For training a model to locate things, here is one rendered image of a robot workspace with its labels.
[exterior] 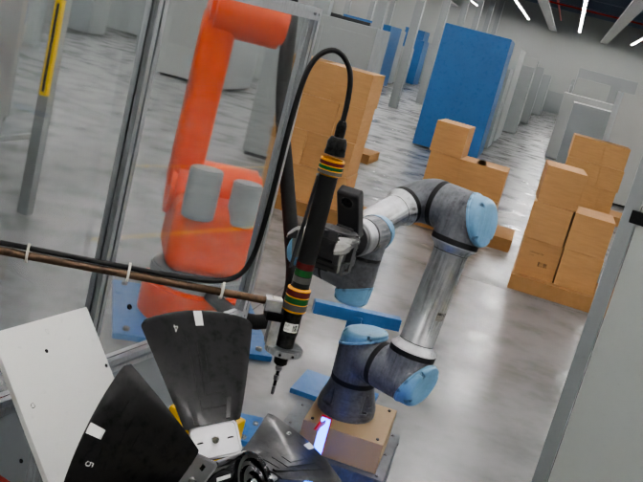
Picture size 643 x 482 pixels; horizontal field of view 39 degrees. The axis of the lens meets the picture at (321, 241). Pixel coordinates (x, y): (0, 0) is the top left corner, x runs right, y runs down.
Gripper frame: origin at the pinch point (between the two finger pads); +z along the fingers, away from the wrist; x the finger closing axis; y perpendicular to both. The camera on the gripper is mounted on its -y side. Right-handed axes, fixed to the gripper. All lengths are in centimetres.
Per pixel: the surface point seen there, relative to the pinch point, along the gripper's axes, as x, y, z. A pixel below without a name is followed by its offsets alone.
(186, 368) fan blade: 16.0, 30.4, 5.7
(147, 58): 70, -18, -39
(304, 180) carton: 322, 127, -723
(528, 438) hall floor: -10, 164, -375
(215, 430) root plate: 6.0, 38.3, 7.8
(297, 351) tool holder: -3.2, 20.1, 1.9
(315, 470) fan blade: -7, 49, -15
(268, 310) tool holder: 2.7, 13.5, 5.7
